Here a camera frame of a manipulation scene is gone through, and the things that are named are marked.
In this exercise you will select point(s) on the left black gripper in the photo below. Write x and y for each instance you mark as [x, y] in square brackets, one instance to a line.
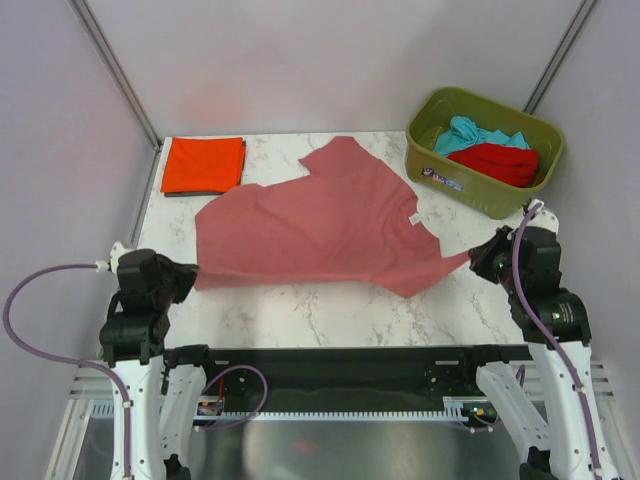
[186, 273]

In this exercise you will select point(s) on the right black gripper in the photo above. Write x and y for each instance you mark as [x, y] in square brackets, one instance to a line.
[480, 255]

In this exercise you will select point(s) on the pink t-shirt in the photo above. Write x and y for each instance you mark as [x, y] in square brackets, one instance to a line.
[351, 219]

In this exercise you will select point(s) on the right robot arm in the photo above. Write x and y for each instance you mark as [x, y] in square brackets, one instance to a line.
[567, 442]

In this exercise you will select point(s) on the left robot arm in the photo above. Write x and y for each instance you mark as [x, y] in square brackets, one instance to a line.
[155, 391]

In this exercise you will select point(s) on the red t-shirt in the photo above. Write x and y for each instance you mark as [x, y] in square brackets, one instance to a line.
[510, 165]

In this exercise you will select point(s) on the olive green plastic basket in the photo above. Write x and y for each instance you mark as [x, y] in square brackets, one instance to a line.
[494, 198]

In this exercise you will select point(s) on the folded orange t-shirt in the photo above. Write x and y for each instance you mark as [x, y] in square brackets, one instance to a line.
[202, 162]

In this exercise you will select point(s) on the turquoise t-shirt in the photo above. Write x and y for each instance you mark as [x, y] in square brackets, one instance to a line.
[464, 133]

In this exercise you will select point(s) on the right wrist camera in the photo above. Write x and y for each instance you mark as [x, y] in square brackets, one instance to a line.
[536, 214]

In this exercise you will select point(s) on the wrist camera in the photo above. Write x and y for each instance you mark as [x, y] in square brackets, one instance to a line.
[536, 214]
[118, 250]

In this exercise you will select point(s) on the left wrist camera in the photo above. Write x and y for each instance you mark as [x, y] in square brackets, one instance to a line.
[118, 250]

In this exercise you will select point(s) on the white slotted cable duct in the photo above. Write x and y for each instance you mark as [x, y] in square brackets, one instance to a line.
[453, 411]

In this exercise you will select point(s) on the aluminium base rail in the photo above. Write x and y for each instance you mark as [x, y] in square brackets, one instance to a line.
[94, 385]

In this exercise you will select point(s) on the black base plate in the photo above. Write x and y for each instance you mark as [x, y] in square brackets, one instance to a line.
[343, 380]

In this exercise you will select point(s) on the right aluminium frame post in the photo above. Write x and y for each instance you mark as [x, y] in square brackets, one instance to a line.
[569, 38]

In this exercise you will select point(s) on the aluminium frame post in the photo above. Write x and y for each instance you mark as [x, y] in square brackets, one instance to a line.
[569, 38]
[105, 51]

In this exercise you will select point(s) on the left aluminium frame post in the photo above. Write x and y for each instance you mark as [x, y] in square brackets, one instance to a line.
[105, 51]

